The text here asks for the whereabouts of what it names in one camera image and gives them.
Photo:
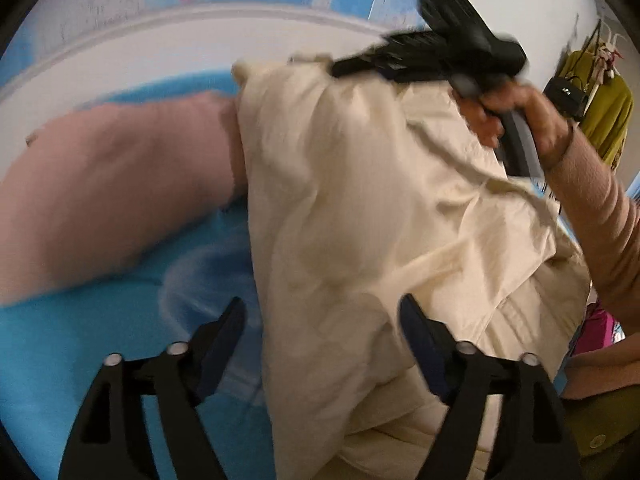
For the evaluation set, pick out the yellow-green sweater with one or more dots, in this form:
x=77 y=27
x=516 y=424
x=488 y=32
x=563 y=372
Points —
x=607 y=110

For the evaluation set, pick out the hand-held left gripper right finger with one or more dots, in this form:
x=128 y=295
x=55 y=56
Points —
x=425 y=350

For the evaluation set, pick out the black handbag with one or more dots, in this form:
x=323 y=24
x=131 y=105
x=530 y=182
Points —
x=565 y=95

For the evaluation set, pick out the person's olive trousers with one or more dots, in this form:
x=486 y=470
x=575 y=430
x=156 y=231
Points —
x=610 y=425

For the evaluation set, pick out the plush pendant with bow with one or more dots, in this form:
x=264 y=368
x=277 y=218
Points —
x=607 y=57

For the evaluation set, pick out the magenta cloth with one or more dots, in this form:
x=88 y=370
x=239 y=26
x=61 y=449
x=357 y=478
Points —
x=600 y=327

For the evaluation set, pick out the cream garment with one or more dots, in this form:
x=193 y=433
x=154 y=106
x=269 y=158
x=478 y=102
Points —
x=375 y=210

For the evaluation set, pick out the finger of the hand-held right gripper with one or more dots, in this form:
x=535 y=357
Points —
x=390 y=60

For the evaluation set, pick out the person's right hand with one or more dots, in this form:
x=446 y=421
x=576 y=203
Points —
x=545 y=125

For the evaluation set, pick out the person's right forearm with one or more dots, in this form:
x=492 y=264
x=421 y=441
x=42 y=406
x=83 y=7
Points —
x=600 y=210

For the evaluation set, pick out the blue floral bed sheet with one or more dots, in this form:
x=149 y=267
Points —
x=50 y=360

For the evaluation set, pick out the pink garment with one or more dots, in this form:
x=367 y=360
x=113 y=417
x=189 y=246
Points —
x=100 y=185

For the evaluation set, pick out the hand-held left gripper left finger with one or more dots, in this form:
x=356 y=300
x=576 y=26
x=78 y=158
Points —
x=222 y=350

